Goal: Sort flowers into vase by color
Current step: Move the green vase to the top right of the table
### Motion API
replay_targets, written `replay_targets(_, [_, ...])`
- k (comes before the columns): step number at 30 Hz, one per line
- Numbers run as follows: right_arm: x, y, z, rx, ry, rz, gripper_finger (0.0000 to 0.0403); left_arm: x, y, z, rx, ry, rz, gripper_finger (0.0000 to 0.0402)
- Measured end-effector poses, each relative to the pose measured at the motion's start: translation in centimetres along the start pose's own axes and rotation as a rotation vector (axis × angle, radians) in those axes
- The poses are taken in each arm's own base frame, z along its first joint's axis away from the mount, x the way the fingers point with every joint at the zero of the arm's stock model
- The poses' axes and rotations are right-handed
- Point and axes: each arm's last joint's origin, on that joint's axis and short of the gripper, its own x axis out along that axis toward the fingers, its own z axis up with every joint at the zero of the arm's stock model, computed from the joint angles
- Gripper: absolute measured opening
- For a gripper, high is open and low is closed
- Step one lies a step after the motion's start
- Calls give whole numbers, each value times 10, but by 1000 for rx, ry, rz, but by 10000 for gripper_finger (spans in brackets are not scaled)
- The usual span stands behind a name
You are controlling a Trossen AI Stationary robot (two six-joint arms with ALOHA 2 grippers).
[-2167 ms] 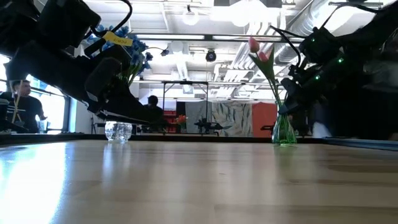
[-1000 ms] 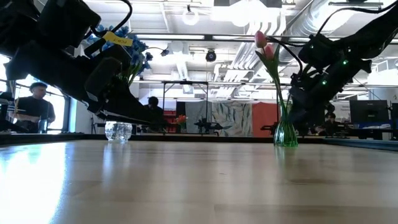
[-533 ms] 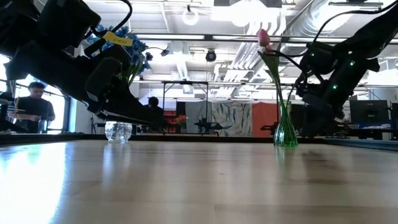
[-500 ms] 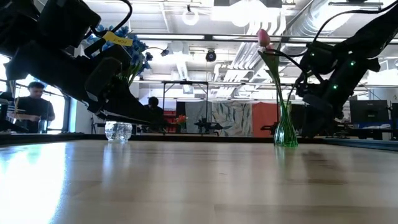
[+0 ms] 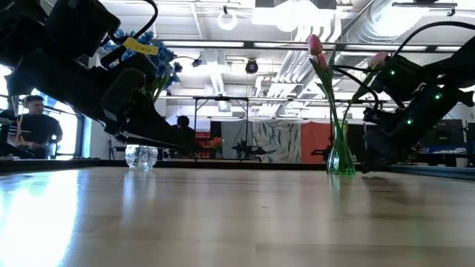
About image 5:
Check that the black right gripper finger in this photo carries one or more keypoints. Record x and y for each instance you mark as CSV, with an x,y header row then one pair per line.
x,y
386,148

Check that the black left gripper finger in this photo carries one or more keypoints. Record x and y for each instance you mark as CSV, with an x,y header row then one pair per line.
x,y
137,115

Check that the clear glass vase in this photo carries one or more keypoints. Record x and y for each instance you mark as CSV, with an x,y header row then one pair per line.
x,y
141,157

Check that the green glass vase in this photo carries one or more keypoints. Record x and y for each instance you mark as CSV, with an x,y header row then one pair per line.
x,y
339,163

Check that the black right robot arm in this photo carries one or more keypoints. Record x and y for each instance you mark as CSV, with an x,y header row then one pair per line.
x,y
456,70

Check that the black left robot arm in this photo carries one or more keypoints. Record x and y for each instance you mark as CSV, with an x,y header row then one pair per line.
x,y
18,33

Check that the person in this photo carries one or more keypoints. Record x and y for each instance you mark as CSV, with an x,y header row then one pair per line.
x,y
35,126
183,128

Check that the window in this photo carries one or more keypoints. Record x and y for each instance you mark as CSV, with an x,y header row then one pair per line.
x,y
70,133

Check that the black overhead light bar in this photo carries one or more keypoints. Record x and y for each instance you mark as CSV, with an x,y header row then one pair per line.
x,y
430,48

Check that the black computer monitor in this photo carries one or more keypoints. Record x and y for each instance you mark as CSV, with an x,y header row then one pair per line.
x,y
451,131

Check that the yellow label tag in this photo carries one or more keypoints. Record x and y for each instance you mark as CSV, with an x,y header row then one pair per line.
x,y
141,47

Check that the orange flower bouquet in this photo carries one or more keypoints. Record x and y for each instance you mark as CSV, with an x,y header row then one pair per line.
x,y
216,142

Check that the leaf pattern cloth panel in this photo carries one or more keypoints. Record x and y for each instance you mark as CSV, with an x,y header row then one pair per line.
x,y
278,141

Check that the black ceiling spotlight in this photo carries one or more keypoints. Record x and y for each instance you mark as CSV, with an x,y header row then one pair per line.
x,y
251,66

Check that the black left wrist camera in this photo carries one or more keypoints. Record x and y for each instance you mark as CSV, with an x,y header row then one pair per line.
x,y
81,26

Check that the orange wall panel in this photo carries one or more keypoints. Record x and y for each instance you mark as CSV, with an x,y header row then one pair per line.
x,y
315,141

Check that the black frame table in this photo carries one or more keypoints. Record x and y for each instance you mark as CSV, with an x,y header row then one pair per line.
x,y
222,98

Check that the black camera stand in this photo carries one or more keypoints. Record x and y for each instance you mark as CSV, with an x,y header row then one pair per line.
x,y
246,150

